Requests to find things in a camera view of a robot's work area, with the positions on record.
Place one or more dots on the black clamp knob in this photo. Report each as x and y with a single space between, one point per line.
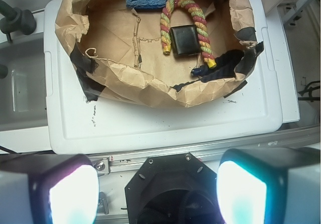
15 19

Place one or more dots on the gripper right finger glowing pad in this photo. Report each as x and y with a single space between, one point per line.
269 185

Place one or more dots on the silver corner bracket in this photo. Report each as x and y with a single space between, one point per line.
102 204

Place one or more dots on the crumpled brown paper bag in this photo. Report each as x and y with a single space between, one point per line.
126 54

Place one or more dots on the aluminium extrusion rail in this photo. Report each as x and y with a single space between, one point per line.
107 163

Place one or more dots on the white plastic bin lid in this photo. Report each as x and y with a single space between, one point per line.
80 126

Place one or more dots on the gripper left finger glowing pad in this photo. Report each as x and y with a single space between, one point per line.
48 188

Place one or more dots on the black octagonal mount plate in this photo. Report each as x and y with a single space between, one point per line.
173 190

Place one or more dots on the black square box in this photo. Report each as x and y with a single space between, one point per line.
185 40

